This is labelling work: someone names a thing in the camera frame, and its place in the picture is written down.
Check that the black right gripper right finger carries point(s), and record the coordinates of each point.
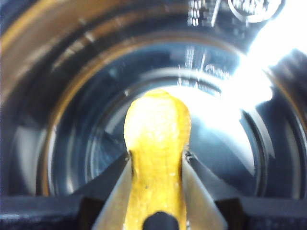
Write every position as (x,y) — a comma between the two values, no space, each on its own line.
(251,213)

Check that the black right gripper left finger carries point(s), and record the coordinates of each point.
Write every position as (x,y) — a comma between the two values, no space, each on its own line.
(60,213)

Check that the yellow corn cob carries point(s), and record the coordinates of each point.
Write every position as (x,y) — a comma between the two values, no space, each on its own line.
(157,134)

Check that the pale green electric steamer pot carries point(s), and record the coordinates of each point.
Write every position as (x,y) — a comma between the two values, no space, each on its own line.
(60,95)

